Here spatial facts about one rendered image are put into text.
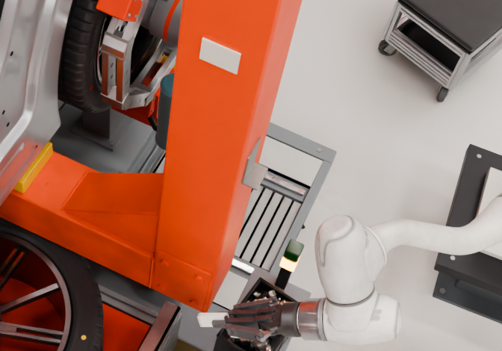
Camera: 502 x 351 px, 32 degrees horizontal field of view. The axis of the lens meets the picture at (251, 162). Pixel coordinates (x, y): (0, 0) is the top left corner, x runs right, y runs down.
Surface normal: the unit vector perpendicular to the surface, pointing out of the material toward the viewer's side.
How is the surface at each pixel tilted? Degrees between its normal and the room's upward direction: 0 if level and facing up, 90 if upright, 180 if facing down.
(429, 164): 0
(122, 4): 45
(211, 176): 90
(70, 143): 0
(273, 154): 0
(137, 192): 36
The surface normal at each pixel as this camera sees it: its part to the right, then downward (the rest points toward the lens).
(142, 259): -0.39, 0.72
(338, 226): -0.35, -0.79
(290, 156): 0.15, -0.56
